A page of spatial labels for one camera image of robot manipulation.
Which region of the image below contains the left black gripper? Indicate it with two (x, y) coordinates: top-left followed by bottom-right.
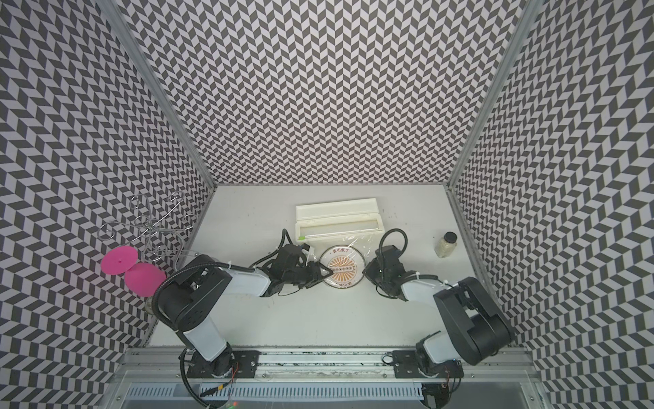
(284, 261), (335, 290)

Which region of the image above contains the round patterned ceramic plate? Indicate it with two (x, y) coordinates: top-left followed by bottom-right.
(320, 245), (365, 289)

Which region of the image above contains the clear plastic wrap sheet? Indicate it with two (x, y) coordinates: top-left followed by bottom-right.
(306, 233), (381, 290)

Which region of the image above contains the white plastic wrap dispenser box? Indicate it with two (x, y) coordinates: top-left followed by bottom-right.
(295, 198), (386, 241)

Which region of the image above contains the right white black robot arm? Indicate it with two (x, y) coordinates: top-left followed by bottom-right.
(364, 245), (515, 378)

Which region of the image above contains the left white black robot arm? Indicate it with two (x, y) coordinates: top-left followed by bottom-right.
(152, 244), (334, 378)

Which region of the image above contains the small jar with black lid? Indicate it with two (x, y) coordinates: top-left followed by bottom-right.
(434, 231), (458, 258)

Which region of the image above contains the lower magenta disc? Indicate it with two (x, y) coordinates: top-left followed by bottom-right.
(124, 262), (166, 298)

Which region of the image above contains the magenta disc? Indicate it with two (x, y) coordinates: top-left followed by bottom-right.
(124, 262), (166, 298)
(100, 245), (139, 275)

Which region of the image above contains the upper magenta disc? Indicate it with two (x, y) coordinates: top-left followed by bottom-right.
(100, 245), (139, 275)

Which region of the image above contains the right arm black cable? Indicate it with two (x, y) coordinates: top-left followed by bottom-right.
(376, 227), (410, 262)

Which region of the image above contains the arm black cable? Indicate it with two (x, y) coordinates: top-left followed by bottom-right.
(376, 227), (410, 262)
(249, 228), (297, 269)

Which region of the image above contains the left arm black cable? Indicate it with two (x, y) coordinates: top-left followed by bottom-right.
(249, 228), (297, 269)

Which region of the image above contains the silver wire rack stand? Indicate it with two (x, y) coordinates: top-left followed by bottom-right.
(95, 194), (193, 270)

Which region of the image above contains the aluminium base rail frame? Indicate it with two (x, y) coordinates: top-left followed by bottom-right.
(100, 347), (551, 408)

